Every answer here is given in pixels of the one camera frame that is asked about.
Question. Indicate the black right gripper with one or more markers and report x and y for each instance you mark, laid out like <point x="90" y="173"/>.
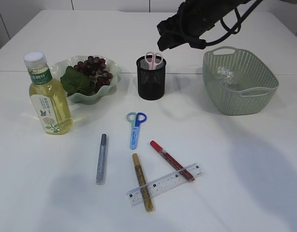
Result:
<point x="193" y="18"/>

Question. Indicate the pink capped scissors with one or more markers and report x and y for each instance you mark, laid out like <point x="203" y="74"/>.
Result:
<point x="153" y="59"/>

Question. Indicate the clear plastic sheet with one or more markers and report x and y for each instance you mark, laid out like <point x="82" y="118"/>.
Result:
<point x="226" y="77"/>

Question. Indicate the blue capped scissors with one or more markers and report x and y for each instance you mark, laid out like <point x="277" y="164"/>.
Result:
<point x="135" y="120"/>

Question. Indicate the purple grape bunch with leaves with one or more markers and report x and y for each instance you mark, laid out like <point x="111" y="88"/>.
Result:
<point x="86" y="77"/>

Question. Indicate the yellow tea bottle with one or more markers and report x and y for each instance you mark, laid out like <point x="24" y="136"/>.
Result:
<point x="47" y="95"/>

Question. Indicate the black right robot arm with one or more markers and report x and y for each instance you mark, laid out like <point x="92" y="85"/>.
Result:
<point x="233" y="20"/>

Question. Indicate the black mesh pen holder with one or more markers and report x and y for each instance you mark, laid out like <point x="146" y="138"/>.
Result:
<point x="151" y="83"/>

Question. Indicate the green woven plastic basket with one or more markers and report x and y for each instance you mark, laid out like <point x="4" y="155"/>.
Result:
<point x="256" y="82"/>

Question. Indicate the green wavy glass plate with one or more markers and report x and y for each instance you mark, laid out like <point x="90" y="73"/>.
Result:
<point x="58" y="70"/>

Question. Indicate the red glitter pen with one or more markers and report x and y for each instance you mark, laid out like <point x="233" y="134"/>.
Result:
<point x="175" y="164"/>

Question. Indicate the silver glitter pen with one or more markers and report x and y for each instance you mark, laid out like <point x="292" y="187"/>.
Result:
<point x="101" y="165"/>

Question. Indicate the clear plastic ruler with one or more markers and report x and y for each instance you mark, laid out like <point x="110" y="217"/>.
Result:
<point x="163" y="184"/>

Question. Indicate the gold glitter pen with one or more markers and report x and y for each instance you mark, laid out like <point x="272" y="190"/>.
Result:
<point x="141" y="180"/>

